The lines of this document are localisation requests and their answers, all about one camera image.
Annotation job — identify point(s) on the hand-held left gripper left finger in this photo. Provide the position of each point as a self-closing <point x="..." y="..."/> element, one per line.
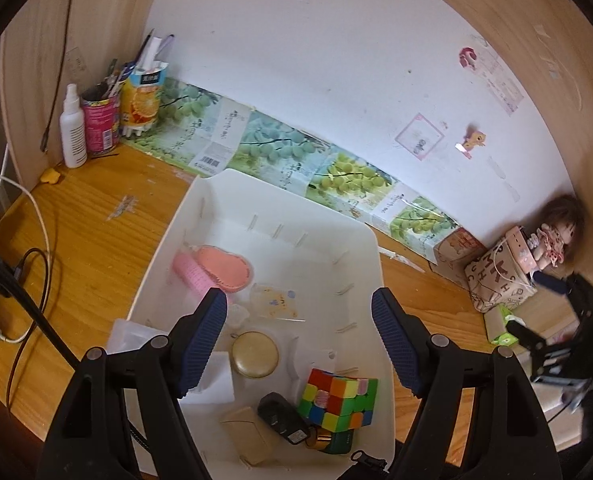
<point x="204" y="340"/>

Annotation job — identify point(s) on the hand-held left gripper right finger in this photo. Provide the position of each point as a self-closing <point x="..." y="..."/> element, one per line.
<point x="396" y="340"/>

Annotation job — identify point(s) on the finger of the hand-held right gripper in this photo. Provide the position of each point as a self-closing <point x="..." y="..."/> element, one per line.
<point x="523" y="337"/>
<point x="551" y="282"/>

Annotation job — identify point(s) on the beige round jar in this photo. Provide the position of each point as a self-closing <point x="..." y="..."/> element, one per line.
<point x="254" y="355"/>

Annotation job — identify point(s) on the multicoloured puzzle cube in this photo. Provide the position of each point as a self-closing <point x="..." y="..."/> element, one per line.
<point x="339" y="400"/>

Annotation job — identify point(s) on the translucent white plastic piece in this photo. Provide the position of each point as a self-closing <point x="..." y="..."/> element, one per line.
<point x="311" y="365"/>

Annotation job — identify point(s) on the beige cardboard box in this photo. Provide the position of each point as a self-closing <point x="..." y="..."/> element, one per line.
<point x="249" y="435"/>

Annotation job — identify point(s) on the black car key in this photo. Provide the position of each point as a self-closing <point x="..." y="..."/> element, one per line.
<point x="281" y="417"/>

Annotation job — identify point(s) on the green bottle with gold cap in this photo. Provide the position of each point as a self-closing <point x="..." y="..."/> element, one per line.
<point x="334" y="442"/>

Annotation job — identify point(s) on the white plastic storage bin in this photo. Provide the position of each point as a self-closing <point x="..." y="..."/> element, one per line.
<point x="296" y="260"/>

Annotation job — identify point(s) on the green tissue box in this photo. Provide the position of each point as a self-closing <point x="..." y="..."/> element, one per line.
<point x="501" y="325"/>

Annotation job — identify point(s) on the pink power strip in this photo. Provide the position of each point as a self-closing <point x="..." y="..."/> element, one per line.
<point x="522" y="252"/>

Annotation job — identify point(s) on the white paper card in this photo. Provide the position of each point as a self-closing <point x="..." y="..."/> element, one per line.
<point x="216" y="380"/>

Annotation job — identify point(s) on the doll in checked dress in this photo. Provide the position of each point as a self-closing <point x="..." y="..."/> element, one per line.
<point x="556" y="232"/>

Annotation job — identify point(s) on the letter print canvas bag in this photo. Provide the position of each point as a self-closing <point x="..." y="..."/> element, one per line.
<point x="496" y="280"/>

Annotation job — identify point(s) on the pink hair roller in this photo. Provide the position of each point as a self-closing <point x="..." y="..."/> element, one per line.
<point x="191" y="272"/>

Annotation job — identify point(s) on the clear plastic box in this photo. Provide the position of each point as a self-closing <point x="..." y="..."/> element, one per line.
<point x="131" y="335"/>

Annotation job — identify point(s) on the salmon pink brush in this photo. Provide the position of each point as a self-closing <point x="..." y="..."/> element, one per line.
<point x="226" y="267"/>

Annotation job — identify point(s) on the white torn cardboard strip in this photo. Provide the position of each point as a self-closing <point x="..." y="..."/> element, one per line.
<point x="401" y="258"/>

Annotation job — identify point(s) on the clear cartoon print pouch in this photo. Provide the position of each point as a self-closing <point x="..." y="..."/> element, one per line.
<point x="276" y="301"/>

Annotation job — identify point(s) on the brown cardboard with red drawing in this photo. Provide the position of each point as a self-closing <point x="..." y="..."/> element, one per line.
<point x="459" y="252"/>

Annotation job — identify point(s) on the black zipper bag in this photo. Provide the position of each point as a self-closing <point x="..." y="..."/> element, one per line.
<point x="364" y="467"/>

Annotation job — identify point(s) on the yellow pony sticker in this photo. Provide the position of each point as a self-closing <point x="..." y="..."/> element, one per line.
<point x="471" y="144"/>

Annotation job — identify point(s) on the pink square sticker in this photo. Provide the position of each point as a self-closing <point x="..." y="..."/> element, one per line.
<point x="419" y="136"/>

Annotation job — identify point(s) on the grape print cardboard panel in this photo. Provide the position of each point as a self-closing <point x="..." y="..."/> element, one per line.
<point x="276" y="150"/>

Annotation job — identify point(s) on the black hairpin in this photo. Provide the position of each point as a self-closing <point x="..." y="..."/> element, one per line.
<point x="104" y="156"/>

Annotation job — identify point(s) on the printed paper strip sticker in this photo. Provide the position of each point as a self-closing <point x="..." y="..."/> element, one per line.
<point x="498" y="77"/>

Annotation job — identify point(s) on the small yellow clip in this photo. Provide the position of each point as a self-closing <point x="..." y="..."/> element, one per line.
<point x="50" y="175"/>

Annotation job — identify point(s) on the pink tin can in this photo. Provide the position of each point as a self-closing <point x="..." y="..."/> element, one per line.
<point x="101" y="125"/>

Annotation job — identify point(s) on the red round sticker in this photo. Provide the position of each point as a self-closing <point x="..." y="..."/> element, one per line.
<point x="468" y="58"/>

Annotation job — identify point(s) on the orange juice carton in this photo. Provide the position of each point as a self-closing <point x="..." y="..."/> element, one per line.
<point x="144" y="102"/>

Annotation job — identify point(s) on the white spray bottle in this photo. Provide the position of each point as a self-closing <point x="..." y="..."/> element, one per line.
<point x="73" y="130"/>

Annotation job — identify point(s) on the blue white tube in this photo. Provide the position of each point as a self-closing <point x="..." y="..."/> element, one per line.
<point x="129" y="71"/>

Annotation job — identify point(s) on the white pen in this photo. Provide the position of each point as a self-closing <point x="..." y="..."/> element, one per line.
<point x="149" y="55"/>

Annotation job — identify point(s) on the wooden desk hutch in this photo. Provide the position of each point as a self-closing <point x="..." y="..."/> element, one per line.
<point x="31" y="85"/>

